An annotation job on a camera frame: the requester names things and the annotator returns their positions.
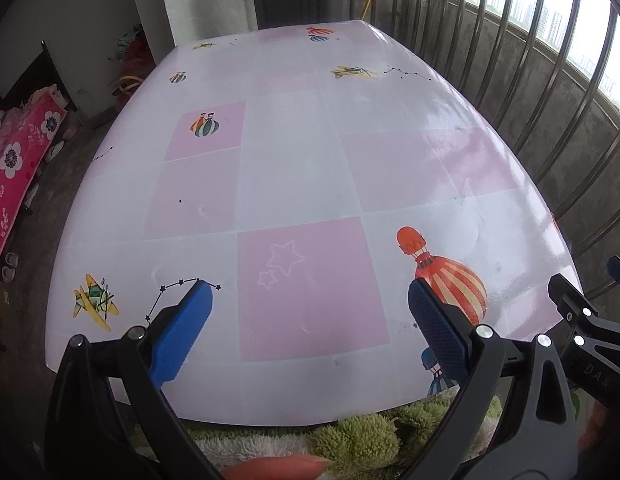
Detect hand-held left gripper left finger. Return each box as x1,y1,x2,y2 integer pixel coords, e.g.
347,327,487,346
44,279,214,480

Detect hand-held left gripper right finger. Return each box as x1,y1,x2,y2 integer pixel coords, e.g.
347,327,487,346
407,277,577,480

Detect person's left hand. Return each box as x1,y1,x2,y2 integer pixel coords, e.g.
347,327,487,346
222,452,334,480

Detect fluffy green white garment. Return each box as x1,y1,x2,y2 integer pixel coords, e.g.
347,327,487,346
182,392,503,480

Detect metal balcony railing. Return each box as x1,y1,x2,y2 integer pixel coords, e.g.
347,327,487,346
375,0,620,306

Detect pink floral blanket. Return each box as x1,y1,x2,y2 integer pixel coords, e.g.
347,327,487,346
0,95,69,278

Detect colourful bag on floor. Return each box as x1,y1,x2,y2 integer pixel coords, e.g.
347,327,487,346
114,30,158,73

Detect dark wooden bed frame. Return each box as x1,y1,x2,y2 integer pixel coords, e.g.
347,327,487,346
0,40,83,126

